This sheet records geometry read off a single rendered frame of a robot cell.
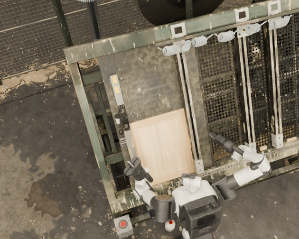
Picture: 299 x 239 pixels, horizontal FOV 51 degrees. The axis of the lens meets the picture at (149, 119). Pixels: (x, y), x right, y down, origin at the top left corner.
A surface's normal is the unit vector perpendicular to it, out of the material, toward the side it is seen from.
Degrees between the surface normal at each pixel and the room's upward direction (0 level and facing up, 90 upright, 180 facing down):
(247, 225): 0
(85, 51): 51
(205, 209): 23
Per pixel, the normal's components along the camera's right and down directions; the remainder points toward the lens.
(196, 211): -0.12, -0.79
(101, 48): 0.24, 0.30
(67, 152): 0.00, -0.52
